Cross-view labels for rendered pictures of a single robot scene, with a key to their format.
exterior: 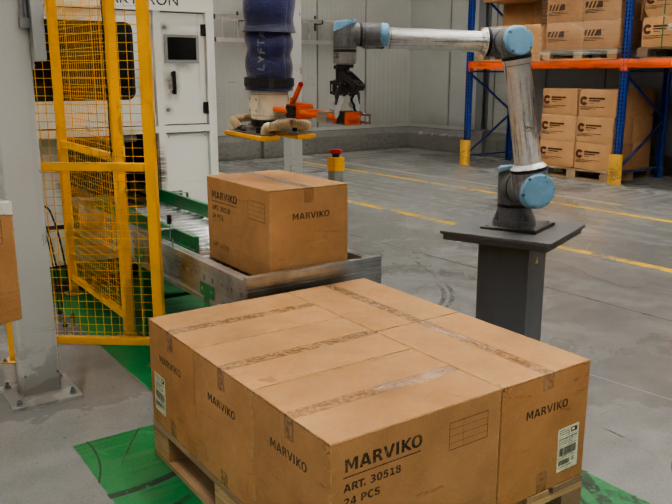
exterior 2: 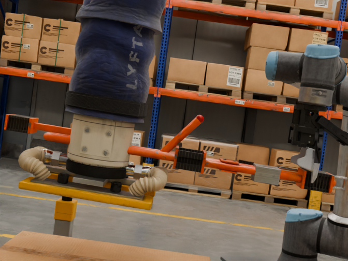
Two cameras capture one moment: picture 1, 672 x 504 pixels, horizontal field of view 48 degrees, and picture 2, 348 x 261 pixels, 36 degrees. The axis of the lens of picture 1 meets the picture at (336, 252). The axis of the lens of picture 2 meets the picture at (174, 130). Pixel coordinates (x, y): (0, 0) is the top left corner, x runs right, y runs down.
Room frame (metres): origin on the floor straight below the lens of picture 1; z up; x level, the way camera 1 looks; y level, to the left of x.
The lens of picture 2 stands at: (2.49, 1.39, 1.41)
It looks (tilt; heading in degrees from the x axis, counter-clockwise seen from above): 3 degrees down; 306
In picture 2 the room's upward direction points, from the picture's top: 8 degrees clockwise
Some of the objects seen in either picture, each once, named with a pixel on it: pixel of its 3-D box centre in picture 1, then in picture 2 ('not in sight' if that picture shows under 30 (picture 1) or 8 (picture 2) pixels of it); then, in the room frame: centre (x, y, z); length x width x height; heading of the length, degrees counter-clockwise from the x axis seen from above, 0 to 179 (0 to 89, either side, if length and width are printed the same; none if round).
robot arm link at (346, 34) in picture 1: (345, 35); (320, 66); (3.07, -0.04, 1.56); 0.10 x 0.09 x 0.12; 99
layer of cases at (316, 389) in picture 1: (351, 391); not in sight; (2.46, -0.05, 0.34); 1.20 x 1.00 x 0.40; 35
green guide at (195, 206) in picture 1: (216, 210); not in sight; (4.60, 0.73, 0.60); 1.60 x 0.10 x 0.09; 35
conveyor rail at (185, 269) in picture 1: (146, 249); not in sight; (3.97, 1.02, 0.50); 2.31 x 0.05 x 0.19; 35
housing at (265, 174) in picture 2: (328, 116); (265, 174); (3.15, 0.03, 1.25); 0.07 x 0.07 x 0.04; 36
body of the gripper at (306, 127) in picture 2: (343, 80); (307, 126); (3.07, -0.03, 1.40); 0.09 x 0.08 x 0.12; 35
